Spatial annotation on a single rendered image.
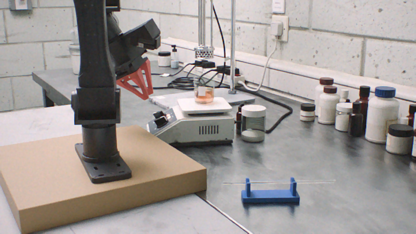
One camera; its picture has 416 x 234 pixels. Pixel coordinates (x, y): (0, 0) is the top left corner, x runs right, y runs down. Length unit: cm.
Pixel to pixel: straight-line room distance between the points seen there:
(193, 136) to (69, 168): 33
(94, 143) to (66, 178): 8
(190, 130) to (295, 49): 65
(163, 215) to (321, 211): 26
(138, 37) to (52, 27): 243
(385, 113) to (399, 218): 39
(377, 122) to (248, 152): 32
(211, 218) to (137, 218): 12
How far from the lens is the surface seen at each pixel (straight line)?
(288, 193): 85
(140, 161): 90
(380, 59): 138
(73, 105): 88
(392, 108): 117
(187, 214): 79
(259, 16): 177
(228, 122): 110
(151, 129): 112
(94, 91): 86
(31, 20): 338
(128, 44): 104
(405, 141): 112
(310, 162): 103
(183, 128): 108
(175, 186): 84
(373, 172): 101
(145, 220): 78
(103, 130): 86
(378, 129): 118
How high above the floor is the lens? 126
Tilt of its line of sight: 16 degrees down
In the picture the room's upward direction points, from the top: straight up
